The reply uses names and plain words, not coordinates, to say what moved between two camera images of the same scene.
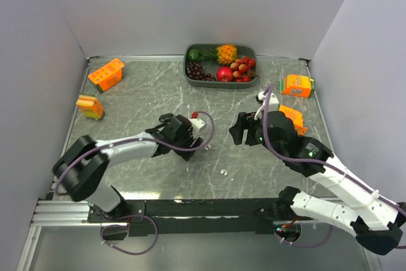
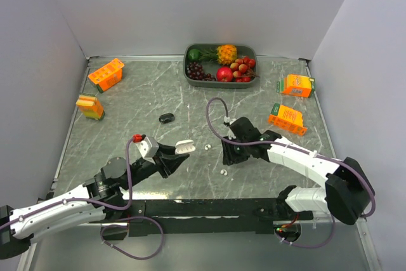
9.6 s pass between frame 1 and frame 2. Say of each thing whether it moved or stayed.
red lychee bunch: stayed
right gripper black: moved
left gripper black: moved
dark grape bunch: stayed
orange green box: stayed
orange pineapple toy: stayed
